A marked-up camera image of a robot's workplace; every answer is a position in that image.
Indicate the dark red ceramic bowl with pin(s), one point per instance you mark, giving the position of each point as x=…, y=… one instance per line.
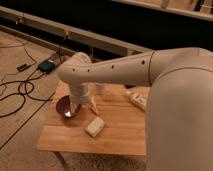
x=64, y=108

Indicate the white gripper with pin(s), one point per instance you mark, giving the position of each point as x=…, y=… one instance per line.
x=80, y=94

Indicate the small black device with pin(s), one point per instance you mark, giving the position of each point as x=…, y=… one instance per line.
x=23, y=67

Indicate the wooden side table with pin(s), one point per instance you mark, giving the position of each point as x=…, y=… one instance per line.
x=123, y=133

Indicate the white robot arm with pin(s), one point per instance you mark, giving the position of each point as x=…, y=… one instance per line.
x=179, y=107

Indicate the white rectangular box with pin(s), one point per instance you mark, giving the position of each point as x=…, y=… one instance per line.
x=95, y=126

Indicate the black power adapter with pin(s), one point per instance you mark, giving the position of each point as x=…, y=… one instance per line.
x=46, y=66

